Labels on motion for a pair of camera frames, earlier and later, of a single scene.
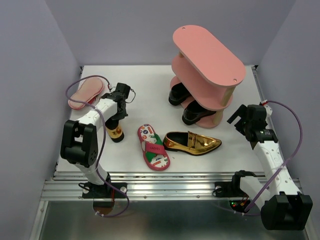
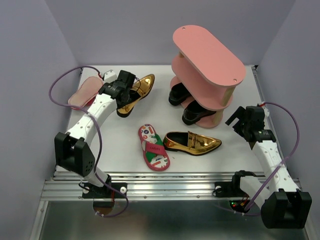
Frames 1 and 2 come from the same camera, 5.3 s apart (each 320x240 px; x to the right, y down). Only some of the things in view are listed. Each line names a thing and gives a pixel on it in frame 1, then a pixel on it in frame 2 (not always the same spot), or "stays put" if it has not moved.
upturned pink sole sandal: (90, 90) stays put
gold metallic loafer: (114, 130) → (142, 87)
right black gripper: (241, 112) stays put
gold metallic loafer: (189, 143) stays put
